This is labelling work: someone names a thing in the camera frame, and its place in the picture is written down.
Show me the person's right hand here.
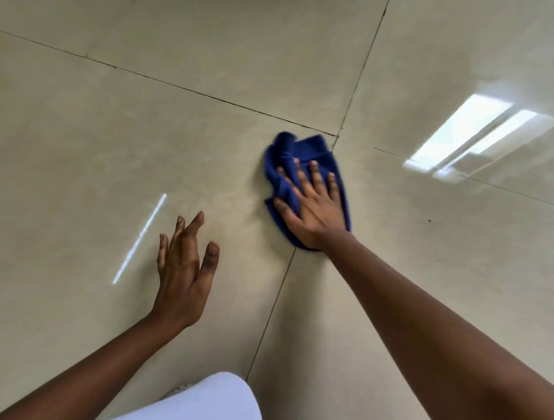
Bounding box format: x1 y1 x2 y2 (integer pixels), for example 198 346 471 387
272 157 352 252

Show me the person's left hand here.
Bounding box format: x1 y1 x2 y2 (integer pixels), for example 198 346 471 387
151 211 220 331

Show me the blue cleaning cloth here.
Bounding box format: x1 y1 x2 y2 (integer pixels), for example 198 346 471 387
263 131 353 252

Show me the person's left forearm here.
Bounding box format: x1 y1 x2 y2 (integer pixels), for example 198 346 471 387
0 310 188 420

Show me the person's right forearm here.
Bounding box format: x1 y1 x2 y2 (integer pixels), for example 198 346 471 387
321 230 554 420

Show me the white dotted shoe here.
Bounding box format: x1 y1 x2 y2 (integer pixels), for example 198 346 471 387
160 382 196 402

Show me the white garment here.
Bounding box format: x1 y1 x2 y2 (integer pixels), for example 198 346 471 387
109 372 264 420

